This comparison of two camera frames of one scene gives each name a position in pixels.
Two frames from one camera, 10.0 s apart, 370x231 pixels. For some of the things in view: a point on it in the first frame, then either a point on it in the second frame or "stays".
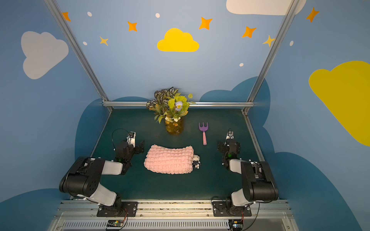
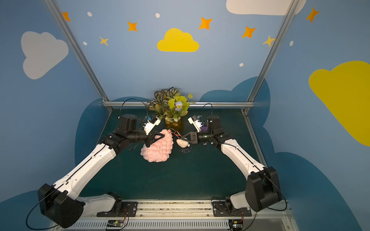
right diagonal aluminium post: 259,80 stays
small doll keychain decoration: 196,162 -> 186,147
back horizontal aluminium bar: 198,104 stays
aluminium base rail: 82,215 stays
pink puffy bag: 169,160 -> 160,149
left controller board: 114,223 stays
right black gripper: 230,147 -> 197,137
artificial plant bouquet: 169,104 stays
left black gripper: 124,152 -> 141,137
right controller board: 236,224 stays
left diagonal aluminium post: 78,50 stays
